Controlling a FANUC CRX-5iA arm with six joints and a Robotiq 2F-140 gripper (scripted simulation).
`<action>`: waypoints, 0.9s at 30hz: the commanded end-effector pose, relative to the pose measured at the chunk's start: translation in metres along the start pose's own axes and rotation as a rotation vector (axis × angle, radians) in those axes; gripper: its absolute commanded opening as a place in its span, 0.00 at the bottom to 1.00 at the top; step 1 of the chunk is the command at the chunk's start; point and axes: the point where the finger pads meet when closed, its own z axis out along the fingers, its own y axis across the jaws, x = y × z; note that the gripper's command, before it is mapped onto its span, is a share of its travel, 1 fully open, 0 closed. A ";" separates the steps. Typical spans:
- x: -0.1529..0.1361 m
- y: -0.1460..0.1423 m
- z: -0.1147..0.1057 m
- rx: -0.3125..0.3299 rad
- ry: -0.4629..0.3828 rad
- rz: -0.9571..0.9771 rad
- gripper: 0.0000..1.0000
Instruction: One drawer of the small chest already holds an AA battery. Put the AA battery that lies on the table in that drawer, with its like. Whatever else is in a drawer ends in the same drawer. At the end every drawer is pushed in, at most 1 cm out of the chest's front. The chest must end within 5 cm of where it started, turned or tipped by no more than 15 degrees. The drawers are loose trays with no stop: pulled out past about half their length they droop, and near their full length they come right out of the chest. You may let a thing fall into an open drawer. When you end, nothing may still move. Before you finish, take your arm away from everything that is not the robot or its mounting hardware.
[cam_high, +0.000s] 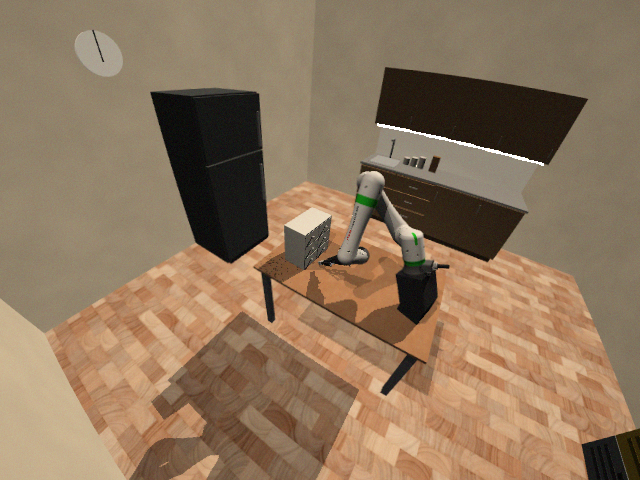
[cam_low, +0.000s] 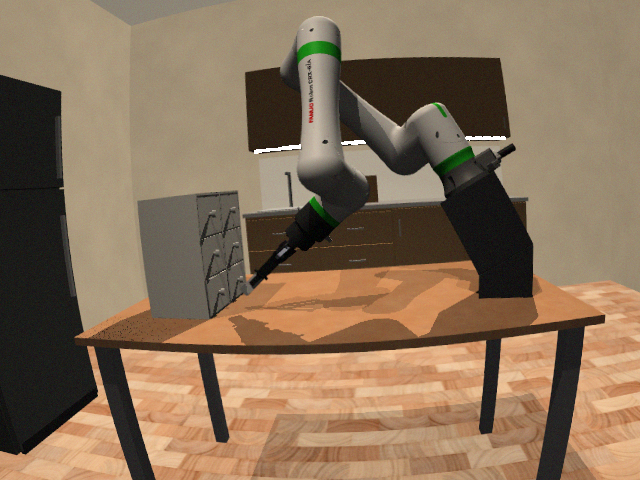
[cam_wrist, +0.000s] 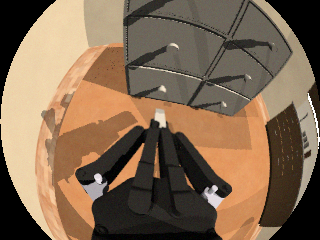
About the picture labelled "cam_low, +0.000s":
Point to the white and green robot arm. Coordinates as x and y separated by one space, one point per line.
430 133

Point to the grey small chest of drawers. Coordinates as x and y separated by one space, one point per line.
172 256

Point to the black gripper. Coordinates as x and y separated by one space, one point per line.
297 238

